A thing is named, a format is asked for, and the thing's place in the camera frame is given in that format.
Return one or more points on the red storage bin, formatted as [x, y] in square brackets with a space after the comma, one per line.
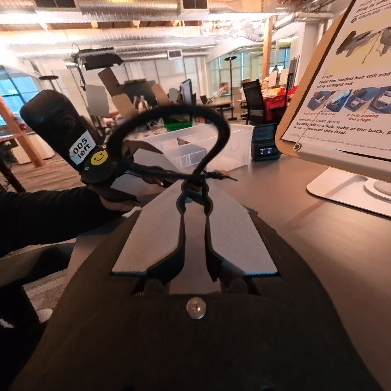
[275, 104]

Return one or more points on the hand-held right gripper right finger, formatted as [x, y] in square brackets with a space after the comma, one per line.
[238, 241]

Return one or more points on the instruction sheet on wooden stand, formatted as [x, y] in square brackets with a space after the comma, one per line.
[336, 189]

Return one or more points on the printed instruction sheet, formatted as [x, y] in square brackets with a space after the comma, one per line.
[351, 76]

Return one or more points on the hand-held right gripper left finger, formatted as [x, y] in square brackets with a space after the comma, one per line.
[152, 238]

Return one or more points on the person's left forearm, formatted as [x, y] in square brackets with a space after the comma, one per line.
[45, 213]

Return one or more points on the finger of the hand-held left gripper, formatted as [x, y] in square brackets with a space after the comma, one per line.
[152, 160]
[137, 188]

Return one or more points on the black mesh office chair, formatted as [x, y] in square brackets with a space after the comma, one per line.
[253, 100]

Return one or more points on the dark computer monitor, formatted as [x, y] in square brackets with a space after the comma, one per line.
[187, 91]

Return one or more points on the black overhead light panel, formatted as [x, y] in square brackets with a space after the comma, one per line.
[100, 61]

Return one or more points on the white cabinet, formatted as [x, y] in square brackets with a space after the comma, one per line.
[39, 154]

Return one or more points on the wooden support post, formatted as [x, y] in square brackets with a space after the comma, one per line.
[21, 131]

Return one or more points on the black floor lamp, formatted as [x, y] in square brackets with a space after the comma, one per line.
[49, 78]
[232, 58]

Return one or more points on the green crate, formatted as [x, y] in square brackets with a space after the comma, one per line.
[177, 125]

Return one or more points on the brown cardboard panel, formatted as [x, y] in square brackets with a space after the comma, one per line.
[108, 81]

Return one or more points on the pale wooden post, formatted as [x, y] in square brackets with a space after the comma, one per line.
[267, 45]

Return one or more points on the black screen device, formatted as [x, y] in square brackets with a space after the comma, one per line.
[265, 140]

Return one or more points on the silver ceiling duct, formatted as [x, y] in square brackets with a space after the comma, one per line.
[128, 4]

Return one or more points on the clear plastic box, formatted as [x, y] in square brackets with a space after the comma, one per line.
[213, 146]

